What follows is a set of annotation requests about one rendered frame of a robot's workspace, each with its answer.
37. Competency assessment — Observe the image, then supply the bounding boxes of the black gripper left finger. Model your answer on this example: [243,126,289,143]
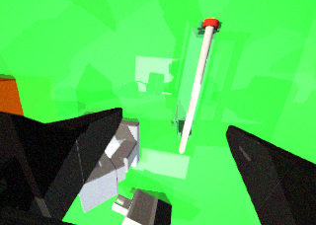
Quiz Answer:
[0,108,122,221]

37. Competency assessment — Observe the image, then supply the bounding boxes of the white tapered pin with red head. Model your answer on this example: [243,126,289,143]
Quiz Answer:
[179,18,220,154]

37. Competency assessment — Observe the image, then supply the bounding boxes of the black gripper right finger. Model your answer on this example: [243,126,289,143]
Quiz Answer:
[225,125,316,225]

